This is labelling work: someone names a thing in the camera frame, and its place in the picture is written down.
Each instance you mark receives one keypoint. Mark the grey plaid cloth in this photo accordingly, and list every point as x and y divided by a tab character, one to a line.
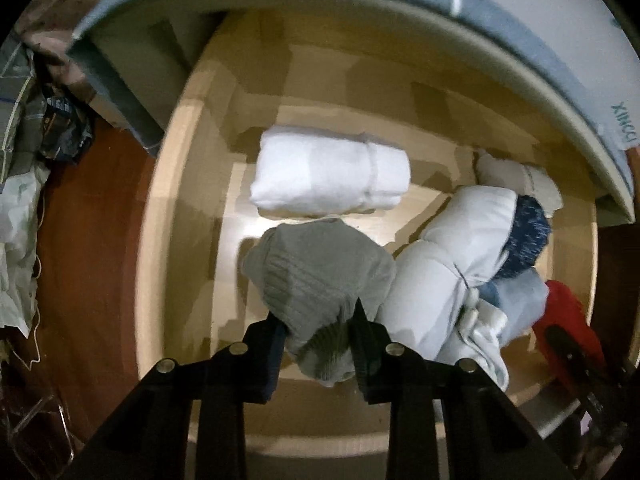
20	110

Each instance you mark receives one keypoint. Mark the leaf print bed sheet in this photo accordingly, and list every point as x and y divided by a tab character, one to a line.
65	0

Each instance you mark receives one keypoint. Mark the grey ribbed garment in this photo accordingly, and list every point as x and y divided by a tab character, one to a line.
315	280

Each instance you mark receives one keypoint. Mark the pale blue white garment bundle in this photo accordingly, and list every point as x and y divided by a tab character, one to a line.
440	270

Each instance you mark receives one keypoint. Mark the clear plastic container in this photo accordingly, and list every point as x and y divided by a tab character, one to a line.
55	405

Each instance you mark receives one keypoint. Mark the dark blue speckled garment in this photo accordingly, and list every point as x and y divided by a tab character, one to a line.
525	235

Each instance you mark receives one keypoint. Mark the beige white garment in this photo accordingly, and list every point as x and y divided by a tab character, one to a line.
540	185

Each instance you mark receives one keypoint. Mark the white shoe box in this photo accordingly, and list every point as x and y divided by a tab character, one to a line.
550	20

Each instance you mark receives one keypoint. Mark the white plastic bag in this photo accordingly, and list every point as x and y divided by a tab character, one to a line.
15	235

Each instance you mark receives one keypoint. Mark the light blue garment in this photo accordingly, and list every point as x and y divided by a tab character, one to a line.
520	300

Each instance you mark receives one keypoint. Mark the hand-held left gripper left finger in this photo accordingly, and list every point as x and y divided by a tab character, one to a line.
270	360

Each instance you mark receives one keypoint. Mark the wooden drawer with grey front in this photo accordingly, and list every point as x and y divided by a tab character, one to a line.
230	280

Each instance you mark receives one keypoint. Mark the red garment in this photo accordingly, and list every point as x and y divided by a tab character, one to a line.
570	310

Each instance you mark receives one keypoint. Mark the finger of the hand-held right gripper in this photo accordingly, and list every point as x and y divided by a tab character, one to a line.
567	355

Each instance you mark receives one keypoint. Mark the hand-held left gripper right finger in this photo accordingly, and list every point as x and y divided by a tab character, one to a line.
367	360

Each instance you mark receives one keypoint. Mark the dark printed package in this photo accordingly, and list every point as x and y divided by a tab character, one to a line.
65	125

